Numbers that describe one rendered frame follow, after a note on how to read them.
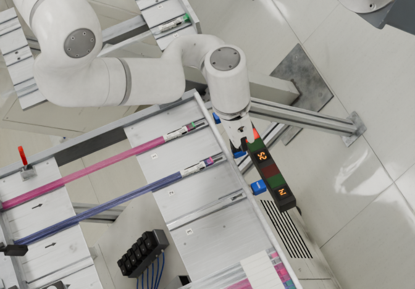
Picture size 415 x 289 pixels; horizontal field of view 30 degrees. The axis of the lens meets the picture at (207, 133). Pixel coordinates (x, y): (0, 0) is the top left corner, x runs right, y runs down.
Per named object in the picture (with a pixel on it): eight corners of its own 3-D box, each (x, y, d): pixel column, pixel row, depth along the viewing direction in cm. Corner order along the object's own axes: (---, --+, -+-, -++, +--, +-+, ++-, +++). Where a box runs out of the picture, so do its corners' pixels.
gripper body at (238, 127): (257, 113, 164) (260, 142, 173) (237, 79, 169) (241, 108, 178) (225, 127, 163) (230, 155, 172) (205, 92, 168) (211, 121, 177)
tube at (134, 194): (211, 159, 182) (210, 157, 181) (213, 164, 181) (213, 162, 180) (7, 246, 175) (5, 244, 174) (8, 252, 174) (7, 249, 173)
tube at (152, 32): (187, 16, 198) (186, 13, 197) (189, 20, 197) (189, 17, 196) (1, 95, 192) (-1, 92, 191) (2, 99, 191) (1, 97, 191)
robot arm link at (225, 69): (202, 88, 166) (222, 119, 161) (194, 49, 155) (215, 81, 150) (237, 72, 167) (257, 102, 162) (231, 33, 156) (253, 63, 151)
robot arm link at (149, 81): (85, 58, 152) (209, 58, 170) (115, 116, 144) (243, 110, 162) (99, 22, 147) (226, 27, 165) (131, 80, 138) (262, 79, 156)
